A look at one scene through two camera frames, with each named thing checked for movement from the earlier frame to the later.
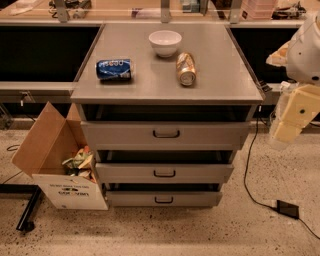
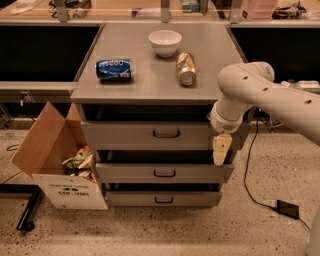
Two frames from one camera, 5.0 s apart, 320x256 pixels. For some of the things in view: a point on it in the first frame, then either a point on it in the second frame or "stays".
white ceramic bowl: [165, 42] stays
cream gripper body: [305, 56] to [224, 123]
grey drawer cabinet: [164, 109] stays
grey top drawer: [164, 135] stays
